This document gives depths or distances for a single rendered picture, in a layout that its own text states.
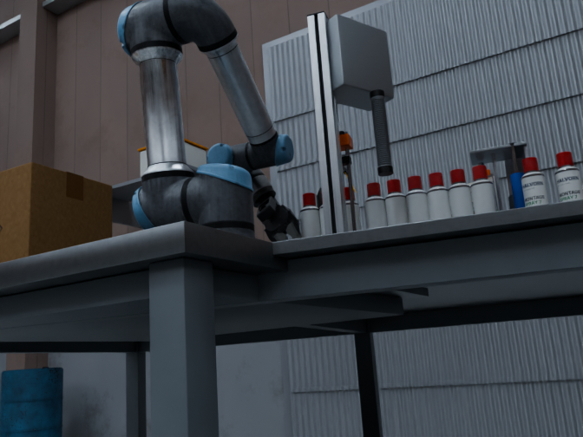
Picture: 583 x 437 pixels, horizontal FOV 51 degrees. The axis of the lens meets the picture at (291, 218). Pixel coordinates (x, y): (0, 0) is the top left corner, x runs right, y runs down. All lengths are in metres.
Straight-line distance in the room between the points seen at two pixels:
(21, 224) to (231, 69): 0.57
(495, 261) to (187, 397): 0.45
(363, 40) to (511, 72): 3.12
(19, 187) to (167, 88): 0.39
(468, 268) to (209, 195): 0.58
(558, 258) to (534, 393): 3.42
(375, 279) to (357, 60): 0.77
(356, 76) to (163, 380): 0.96
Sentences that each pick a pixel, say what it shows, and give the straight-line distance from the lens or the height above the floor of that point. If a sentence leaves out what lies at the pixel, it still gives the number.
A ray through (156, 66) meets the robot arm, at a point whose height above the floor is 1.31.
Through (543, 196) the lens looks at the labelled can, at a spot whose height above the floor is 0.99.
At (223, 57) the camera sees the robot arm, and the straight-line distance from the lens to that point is 1.43.
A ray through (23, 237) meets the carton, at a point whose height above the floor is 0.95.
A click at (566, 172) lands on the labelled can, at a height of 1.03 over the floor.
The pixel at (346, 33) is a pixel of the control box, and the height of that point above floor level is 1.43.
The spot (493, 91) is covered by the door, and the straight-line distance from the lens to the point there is 4.63.
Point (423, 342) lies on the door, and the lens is 4.45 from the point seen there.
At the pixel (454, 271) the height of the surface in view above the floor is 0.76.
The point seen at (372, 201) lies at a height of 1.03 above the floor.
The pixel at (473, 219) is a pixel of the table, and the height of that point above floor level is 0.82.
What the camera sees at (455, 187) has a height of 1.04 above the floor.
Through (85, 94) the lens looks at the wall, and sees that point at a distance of 7.25.
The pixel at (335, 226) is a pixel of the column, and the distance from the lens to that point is 1.40.
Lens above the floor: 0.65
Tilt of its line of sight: 14 degrees up
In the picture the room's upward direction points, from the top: 4 degrees counter-clockwise
